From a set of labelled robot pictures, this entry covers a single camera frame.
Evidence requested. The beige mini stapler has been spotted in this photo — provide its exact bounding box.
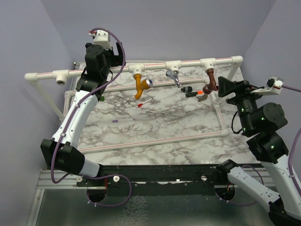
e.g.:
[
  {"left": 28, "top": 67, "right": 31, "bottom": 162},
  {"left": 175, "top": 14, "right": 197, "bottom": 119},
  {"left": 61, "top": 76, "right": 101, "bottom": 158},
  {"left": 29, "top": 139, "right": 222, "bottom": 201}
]
[{"left": 196, "top": 94, "right": 208, "bottom": 102}]

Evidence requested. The red white marker pen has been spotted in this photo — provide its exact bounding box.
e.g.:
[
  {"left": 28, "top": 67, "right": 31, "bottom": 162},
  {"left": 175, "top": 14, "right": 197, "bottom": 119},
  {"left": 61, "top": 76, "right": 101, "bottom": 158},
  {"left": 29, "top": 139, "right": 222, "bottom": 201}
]
[{"left": 137, "top": 98, "right": 152, "bottom": 108}]

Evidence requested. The orange water faucet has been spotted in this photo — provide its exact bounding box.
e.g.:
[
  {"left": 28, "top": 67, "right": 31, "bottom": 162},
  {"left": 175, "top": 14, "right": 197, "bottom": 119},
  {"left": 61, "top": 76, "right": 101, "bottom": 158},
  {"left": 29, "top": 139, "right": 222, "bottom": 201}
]
[{"left": 134, "top": 74, "right": 153, "bottom": 100}]

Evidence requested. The white pvc pipe frame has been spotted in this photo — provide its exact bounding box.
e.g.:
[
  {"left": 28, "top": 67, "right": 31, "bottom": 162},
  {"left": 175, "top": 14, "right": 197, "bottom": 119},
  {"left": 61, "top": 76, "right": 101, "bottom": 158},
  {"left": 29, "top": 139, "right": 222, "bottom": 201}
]
[{"left": 24, "top": 56, "right": 243, "bottom": 154}]

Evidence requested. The purple white marker pen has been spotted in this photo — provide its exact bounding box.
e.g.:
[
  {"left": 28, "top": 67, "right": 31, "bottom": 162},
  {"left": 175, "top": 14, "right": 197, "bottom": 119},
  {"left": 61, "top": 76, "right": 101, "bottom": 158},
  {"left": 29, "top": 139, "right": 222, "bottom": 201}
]
[{"left": 112, "top": 118, "right": 135, "bottom": 123}]

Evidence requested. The dark grey hose nozzle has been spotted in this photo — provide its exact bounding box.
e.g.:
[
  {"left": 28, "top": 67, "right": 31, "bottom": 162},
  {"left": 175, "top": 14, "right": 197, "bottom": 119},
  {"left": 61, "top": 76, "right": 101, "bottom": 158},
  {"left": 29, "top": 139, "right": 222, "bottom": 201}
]
[{"left": 181, "top": 86, "right": 192, "bottom": 93}]

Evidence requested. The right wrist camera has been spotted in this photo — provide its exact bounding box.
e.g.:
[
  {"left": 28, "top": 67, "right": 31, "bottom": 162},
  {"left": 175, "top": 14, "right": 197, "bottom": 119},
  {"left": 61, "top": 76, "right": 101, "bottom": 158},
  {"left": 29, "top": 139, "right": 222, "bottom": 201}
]
[{"left": 251, "top": 77, "right": 284, "bottom": 96}]

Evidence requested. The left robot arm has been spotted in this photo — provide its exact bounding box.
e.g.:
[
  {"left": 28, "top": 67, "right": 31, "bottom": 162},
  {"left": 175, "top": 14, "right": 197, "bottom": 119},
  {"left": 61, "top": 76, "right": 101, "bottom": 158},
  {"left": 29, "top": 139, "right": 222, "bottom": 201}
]
[{"left": 40, "top": 42, "right": 126, "bottom": 186}]

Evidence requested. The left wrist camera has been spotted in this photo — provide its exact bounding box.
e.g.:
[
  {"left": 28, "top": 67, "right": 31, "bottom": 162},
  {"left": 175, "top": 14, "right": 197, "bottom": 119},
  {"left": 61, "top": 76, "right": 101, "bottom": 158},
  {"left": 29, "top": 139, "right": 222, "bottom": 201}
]
[{"left": 89, "top": 30, "right": 112, "bottom": 50}]

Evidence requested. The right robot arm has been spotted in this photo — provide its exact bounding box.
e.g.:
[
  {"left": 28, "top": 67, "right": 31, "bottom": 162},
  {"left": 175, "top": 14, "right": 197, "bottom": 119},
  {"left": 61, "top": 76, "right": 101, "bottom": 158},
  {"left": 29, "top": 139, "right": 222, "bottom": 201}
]
[{"left": 216, "top": 77, "right": 301, "bottom": 226}]

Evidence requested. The aluminium table frame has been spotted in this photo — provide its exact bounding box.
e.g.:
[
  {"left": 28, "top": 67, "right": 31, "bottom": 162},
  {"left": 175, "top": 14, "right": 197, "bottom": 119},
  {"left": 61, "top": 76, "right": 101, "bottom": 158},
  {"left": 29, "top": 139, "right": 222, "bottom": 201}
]
[{"left": 25, "top": 60, "right": 294, "bottom": 226}]

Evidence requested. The black orange highlighter marker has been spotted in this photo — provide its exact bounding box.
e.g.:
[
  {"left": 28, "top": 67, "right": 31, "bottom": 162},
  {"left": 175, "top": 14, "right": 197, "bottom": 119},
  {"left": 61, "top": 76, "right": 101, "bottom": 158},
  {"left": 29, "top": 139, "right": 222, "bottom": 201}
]
[{"left": 185, "top": 90, "right": 204, "bottom": 97}]

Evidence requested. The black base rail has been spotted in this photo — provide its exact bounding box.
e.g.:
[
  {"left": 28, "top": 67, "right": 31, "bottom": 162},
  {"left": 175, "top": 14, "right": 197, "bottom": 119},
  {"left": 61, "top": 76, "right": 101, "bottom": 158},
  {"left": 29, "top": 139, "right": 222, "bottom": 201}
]
[{"left": 77, "top": 164, "right": 230, "bottom": 196}]

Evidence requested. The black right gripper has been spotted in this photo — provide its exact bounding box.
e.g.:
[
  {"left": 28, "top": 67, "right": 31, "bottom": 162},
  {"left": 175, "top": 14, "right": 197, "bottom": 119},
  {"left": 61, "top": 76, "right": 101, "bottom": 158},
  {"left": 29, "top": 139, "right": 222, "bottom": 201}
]
[{"left": 217, "top": 75, "right": 266, "bottom": 133}]

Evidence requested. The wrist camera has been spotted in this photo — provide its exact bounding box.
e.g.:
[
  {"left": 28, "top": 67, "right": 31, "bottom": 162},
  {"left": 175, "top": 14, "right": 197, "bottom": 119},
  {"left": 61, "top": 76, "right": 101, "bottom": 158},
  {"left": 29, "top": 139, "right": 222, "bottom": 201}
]
[
  {"left": 89, "top": 30, "right": 112, "bottom": 50},
  {"left": 251, "top": 77, "right": 284, "bottom": 96}
]

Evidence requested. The brown water faucet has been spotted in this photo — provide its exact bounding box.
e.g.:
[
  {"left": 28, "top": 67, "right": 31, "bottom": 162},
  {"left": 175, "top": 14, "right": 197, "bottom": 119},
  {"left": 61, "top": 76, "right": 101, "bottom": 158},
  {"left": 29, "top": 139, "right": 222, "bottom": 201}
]
[{"left": 203, "top": 68, "right": 219, "bottom": 95}]

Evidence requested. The grey silver water faucet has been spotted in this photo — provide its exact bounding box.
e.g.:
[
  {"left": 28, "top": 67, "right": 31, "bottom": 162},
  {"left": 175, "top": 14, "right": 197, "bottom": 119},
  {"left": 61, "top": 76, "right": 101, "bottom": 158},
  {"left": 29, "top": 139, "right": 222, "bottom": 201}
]
[{"left": 166, "top": 69, "right": 182, "bottom": 88}]

